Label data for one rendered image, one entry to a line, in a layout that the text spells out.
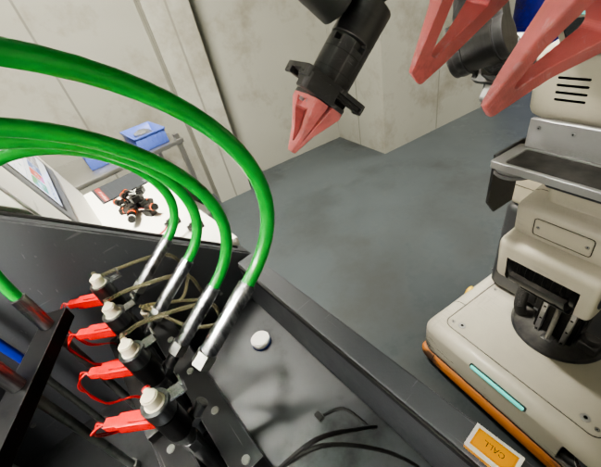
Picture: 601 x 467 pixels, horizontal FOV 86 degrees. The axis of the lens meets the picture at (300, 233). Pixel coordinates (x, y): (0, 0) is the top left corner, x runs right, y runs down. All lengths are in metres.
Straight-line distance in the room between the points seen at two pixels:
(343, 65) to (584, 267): 0.70
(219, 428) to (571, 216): 0.80
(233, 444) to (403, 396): 0.22
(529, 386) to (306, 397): 0.85
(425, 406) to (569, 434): 0.85
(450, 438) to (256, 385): 0.34
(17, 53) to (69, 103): 2.70
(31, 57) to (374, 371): 0.48
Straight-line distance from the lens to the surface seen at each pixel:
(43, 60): 0.23
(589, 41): 0.23
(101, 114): 2.93
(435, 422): 0.48
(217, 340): 0.34
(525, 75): 0.21
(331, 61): 0.45
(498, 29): 0.74
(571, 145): 0.80
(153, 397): 0.36
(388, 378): 0.50
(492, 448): 0.47
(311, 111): 0.43
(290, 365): 0.67
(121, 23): 2.91
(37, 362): 0.53
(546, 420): 1.31
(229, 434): 0.48
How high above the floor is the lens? 1.40
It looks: 37 degrees down
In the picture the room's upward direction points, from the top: 14 degrees counter-clockwise
